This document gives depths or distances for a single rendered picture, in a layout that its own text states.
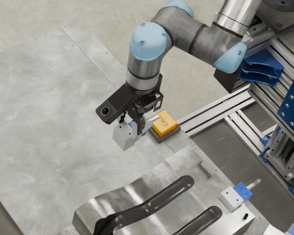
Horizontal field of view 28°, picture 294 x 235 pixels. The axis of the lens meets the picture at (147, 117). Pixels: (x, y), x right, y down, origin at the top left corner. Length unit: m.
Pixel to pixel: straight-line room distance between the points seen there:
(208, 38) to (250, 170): 1.19
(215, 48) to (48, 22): 1.87
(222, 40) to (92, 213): 0.50
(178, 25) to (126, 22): 1.80
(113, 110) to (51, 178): 0.33
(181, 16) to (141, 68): 0.15
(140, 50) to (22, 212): 0.56
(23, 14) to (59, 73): 1.33
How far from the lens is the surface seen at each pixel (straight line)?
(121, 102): 1.37
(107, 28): 3.06
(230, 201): 1.49
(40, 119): 1.71
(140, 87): 1.32
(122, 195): 1.47
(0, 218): 0.21
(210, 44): 1.29
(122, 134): 1.49
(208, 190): 1.53
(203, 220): 1.49
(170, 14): 1.32
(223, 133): 2.48
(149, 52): 1.24
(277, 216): 2.35
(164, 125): 1.67
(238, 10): 1.28
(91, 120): 1.70
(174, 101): 2.79
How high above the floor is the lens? 2.20
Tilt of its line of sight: 54 degrees down
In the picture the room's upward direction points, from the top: 12 degrees clockwise
